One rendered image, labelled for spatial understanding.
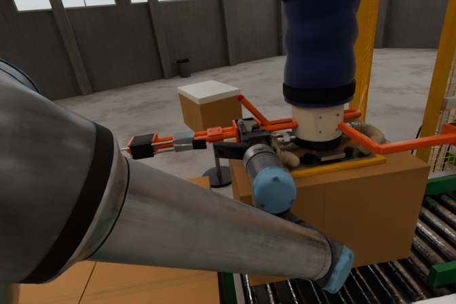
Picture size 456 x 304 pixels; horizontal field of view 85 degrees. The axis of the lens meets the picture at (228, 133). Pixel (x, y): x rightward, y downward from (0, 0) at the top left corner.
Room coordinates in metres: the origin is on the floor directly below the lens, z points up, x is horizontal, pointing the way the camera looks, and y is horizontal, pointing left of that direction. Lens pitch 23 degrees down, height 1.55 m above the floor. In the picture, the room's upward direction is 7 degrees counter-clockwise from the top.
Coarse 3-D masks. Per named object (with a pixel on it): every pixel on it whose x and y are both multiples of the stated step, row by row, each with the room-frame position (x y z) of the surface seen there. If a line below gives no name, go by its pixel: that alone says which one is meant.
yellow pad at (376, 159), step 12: (312, 156) 0.69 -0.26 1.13; (348, 156) 0.70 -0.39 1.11; (360, 156) 0.69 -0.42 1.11; (372, 156) 0.69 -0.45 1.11; (288, 168) 0.68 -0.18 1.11; (300, 168) 0.67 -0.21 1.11; (312, 168) 0.67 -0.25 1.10; (324, 168) 0.66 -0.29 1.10; (336, 168) 0.66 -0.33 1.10; (348, 168) 0.66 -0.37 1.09
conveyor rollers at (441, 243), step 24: (432, 216) 0.94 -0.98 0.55; (432, 240) 0.81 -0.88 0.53; (408, 264) 0.72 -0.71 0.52; (432, 264) 0.71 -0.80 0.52; (288, 288) 0.67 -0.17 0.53; (312, 288) 0.66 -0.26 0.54; (360, 288) 0.63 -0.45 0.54; (384, 288) 0.62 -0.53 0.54; (408, 288) 0.61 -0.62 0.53; (432, 288) 0.61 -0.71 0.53
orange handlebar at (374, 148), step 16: (352, 112) 0.82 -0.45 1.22; (208, 128) 0.80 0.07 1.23; (224, 128) 0.80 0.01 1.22; (272, 128) 0.76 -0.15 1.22; (288, 128) 0.77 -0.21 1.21; (352, 128) 0.67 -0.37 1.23; (368, 144) 0.57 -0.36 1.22; (384, 144) 0.56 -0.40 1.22; (400, 144) 0.55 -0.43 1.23; (416, 144) 0.54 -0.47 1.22; (432, 144) 0.55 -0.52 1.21
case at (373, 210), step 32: (416, 160) 0.67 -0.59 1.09; (320, 192) 0.61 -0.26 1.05; (352, 192) 0.62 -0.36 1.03; (384, 192) 0.62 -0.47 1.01; (416, 192) 0.63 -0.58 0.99; (320, 224) 0.61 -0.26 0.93; (352, 224) 0.62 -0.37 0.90; (384, 224) 0.62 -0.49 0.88; (416, 224) 0.63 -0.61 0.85; (384, 256) 0.62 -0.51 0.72
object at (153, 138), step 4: (156, 132) 0.80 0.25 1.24; (132, 136) 0.79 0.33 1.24; (136, 136) 0.79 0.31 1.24; (140, 136) 0.78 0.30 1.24; (144, 136) 0.78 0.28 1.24; (148, 136) 0.77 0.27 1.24; (152, 136) 0.77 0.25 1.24; (156, 136) 0.78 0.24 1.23; (132, 140) 0.76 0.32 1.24; (136, 140) 0.75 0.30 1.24; (140, 140) 0.75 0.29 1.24; (144, 140) 0.74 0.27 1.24; (148, 140) 0.74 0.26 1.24; (152, 140) 0.74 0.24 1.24; (156, 140) 0.77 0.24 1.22; (128, 144) 0.73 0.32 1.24; (132, 144) 0.73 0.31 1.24
